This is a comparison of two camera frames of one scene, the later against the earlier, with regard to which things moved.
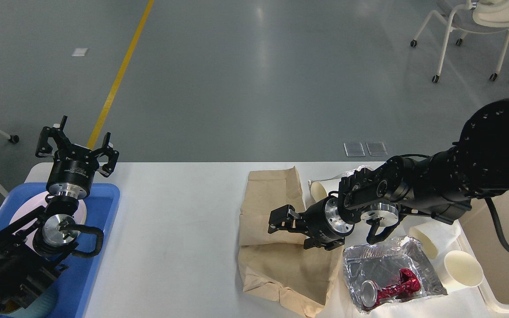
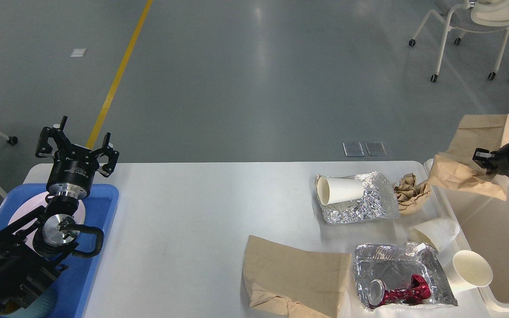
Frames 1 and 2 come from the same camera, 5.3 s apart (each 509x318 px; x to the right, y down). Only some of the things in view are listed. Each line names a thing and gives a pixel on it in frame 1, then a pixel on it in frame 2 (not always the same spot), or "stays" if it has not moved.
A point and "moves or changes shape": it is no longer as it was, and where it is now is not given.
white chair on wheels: x=479 y=16 stays
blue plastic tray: x=71 y=291 stays
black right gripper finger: x=283 y=218 -> x=483 y=157
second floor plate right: x=376 y=148 stays
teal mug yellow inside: x=44 y=306 stays
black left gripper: x=72 y=170 stays
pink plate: x=34 y=203 stays
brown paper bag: x=265 y=190 moves or changes shape
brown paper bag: x=303 y=278 moves or changes shape
